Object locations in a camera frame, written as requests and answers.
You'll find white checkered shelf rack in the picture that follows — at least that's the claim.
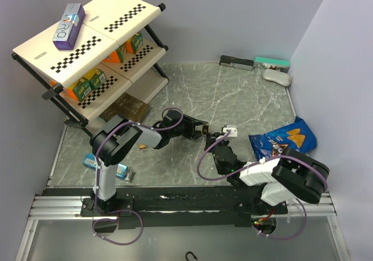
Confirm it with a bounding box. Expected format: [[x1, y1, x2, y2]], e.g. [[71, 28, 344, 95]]
[[12, 0, 168, 135]]

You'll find brown foil pouch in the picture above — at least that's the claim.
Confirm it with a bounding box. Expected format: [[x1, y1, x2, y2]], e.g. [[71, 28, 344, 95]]
[[100, 93, 150, 122]]

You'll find black hook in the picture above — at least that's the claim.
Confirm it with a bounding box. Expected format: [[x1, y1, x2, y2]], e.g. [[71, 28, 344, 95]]
[[185, 251, 198, 261]]

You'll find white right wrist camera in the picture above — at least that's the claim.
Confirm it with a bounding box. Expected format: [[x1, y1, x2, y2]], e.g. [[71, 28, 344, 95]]
[[221, 124, 238, 140]]

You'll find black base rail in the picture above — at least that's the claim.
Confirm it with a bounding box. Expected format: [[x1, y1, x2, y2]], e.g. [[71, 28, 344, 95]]
[[29, 185, 336, 230]]

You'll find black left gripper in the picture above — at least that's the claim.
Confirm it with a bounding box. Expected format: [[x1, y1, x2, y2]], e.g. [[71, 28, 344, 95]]
[[170, 114, 208, 140]]

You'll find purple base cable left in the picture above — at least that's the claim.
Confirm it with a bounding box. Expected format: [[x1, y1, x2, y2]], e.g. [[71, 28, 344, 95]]
[[92, 208, 144, 246]]

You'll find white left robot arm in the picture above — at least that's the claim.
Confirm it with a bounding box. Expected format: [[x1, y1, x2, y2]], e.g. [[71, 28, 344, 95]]
[[89, 107, 208, 216]]

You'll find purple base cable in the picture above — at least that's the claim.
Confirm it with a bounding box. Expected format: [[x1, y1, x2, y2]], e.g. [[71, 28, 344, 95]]
[[92, 208, 144, 246], [255, 199, 308, 242]]

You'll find purple silver box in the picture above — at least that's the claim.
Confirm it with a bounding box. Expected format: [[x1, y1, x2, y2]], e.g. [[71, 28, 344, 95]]
[[52, 3, 85, 51]]

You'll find teal white box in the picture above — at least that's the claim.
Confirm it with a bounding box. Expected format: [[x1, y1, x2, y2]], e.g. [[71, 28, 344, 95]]
[[254, 57, 290, 73]]

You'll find yellow padlock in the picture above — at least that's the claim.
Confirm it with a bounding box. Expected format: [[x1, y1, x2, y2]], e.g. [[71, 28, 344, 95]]
[[201, 124, 209, 136]]

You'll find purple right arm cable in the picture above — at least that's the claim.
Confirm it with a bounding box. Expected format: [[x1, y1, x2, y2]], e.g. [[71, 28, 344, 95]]
[[196, 129, 329, 197]]

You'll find black rectangular box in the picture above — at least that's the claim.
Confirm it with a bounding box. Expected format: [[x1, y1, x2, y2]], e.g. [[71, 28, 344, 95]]
[[219, 55, 254, 71]]

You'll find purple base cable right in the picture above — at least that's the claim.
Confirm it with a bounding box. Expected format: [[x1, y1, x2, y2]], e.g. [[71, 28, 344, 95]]
[[255, 199, 308, 242]]

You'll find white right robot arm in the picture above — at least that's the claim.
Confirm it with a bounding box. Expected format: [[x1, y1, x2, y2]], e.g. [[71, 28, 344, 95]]
[[204, 128, 330, 216]]

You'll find grey oval case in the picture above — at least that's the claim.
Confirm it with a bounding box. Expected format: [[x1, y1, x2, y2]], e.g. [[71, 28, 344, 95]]
[[262, 69, 293, 87]]

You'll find blue Doritos chip bag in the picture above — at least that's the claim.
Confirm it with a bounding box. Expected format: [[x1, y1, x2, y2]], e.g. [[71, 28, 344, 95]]
[[248, 116, 317, 161]]

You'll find blue toothpaste box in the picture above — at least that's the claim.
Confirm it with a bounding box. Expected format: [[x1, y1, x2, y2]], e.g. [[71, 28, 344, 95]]
[[82, 153, 134, 182]]

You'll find brass padlock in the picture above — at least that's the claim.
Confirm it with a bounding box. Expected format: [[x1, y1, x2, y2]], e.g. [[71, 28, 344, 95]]
[[139, 144, 147, 151]]

